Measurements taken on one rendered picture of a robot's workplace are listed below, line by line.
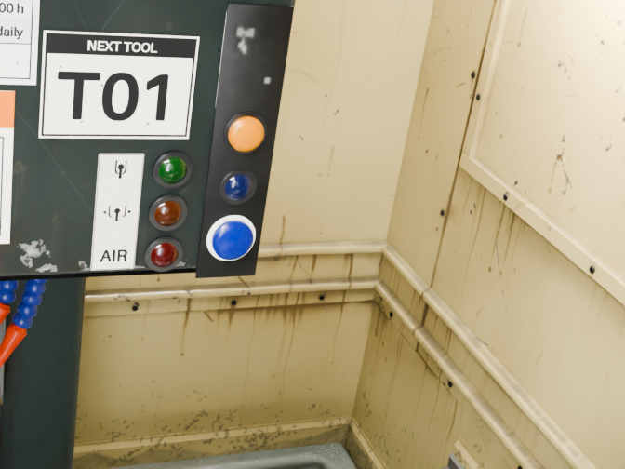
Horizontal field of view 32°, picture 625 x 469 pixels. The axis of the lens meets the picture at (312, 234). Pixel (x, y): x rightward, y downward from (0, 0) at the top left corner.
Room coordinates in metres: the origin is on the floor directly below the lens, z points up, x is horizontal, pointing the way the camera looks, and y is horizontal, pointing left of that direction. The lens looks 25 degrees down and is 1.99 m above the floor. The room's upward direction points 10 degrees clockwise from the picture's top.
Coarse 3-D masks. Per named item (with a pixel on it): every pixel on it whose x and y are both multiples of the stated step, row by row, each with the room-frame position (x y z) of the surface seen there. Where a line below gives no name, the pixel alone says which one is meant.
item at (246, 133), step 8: (240, 120) 0.69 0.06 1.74; (248, 120) 0.69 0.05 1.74; (256, 120) 0.69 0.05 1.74; (232, 128) 0.68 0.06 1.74; (240, 128) 0.68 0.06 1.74; (248, 128) 0.69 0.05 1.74; (256, 128) 0.69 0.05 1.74; (232, 136) 0.68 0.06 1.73; (240, 136) 0.68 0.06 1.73; (248, 136) 0.69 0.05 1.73; (256, 136) 0.69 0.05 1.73; (232, 144) 0.68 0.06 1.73; (240, 144) 0.69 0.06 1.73; (248, 144) 0.69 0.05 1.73; (256, 144) 0.69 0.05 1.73
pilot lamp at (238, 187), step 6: (234, 180) 0.69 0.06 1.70; (240, 180) 0.69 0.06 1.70; (246, 180) 0.69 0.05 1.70; (228, 186) 0.69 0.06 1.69; (234, 186) 0.69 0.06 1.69; (240, 186) 0.69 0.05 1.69; (246, 186) 0.69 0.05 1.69; (228, 192) 0.69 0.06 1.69; (234, 192) 0.69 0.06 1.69; (240, 192) 0.69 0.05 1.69; (246, 192) 0.69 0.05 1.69; (234, 198) 0.69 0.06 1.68; (240, 198) 0.69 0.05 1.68
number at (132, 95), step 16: (112, 64) 0.65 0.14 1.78; (128, 64) 0.66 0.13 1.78; (144, 64) 0.66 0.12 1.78; (160, 64) 0.67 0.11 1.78; (112, 80) 0.65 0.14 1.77; (128, 80) 0.66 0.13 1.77; (144, 80) 0.66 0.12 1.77; (160, 80) 0.67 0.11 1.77; (176, 80) 0.67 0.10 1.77; (112, 96) 0.65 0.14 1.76; (128, 96) 0.66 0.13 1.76; (144, 96) 0.66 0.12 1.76; (160, 96) 0.67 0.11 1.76; (176, 96) 0.67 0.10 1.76; (112, 112) 0.65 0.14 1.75; (128, 112) 0.66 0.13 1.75; (144, 112) 0.66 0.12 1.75; (160, 112) 0.67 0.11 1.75; (176, 112) 0.67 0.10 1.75; (176, 128) 0.67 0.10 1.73
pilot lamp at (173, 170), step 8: (168, 160) 0.67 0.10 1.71; (176, 160) 0.67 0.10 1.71; (160, 168) 0.67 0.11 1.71; (168, 168) 0.67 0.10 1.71; (176, 168) 0.67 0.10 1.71; (184, 168) 0.67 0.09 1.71; (160, 176) 0.67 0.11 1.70; (168, 176) 0.67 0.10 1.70; (176, 176) 0.67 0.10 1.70; (184, 176) 0.67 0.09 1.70
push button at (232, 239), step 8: (224, 224) 0.69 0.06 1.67; (232, 224) 0.69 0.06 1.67; (240, 224) 0.69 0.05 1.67; (216, 232) 0.68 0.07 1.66; (224, 232) 0.68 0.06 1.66; (232, 232) 0.69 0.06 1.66; (240, 232) 0.69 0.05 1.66; (248, 232) 0.69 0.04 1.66; (216, 240) 0.68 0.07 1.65; (224, 240) 0.68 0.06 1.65; (232, 240) 0.69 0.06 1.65; (240, 240) 0.69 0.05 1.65; (248, 240) 0.69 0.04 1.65; (216, 248) 0.68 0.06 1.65; (224, 248) 0.68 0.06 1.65; (232, 248) 0.69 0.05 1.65; (240, 248) 0.69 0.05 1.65; (248, 248) 0.69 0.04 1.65; (224, 256) 0.68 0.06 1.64; (232, 256) 0.69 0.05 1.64; (240, 256) 0.69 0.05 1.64
